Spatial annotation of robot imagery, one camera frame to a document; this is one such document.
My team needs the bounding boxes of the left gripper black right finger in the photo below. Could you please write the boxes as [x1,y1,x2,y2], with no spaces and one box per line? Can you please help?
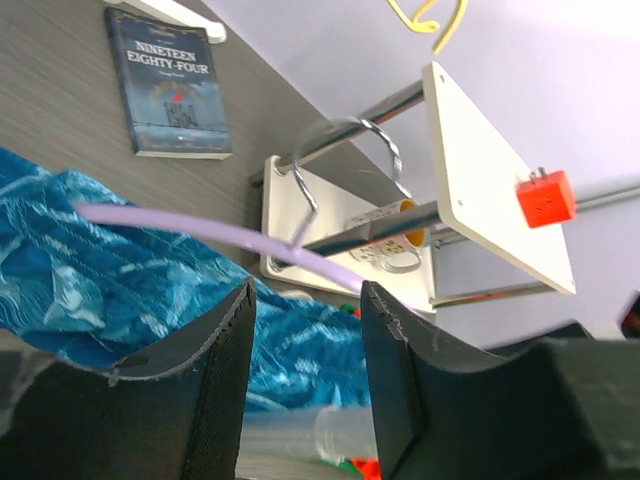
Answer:
[361,282,639,479]

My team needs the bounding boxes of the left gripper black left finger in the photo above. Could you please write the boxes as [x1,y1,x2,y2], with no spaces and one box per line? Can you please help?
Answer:
[1,279,256,479]

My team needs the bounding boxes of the orange shorts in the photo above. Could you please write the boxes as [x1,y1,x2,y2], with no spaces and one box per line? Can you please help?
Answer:
[342,304,384,480]

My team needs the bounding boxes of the yellow clothes hanger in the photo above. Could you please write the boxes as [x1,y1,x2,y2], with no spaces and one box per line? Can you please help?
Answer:
[386,0,469,56]

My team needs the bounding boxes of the blue patterned shorts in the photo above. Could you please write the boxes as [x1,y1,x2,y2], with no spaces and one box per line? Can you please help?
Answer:
[1,150,371,411]

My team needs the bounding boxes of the purple clothes hanger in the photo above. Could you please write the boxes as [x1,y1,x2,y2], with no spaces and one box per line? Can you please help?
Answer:
[72,115,426,316]

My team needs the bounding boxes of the red cube power socket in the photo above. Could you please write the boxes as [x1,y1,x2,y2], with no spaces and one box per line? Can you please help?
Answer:
[516,170,577,229]

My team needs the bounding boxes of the white patterned mug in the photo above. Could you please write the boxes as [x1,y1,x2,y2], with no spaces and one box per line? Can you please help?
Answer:
[344,199,427,274]

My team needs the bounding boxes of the green plastic tray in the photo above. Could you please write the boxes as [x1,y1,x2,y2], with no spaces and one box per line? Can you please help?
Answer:
[338,304,362,475]

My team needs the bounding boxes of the clear plastic cup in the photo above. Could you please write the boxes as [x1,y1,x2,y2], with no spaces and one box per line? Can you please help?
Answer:
[237,403,381,464]

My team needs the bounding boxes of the white two-tier shelf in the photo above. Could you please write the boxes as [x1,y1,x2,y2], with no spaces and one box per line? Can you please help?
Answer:
[250,63,576,313]

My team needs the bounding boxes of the dark blue book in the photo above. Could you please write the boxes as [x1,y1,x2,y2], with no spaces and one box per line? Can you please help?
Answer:
[104,7,232,160]

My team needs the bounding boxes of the grey clothes rack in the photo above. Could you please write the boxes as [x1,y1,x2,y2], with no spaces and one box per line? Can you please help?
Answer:
[104,0,227,44]

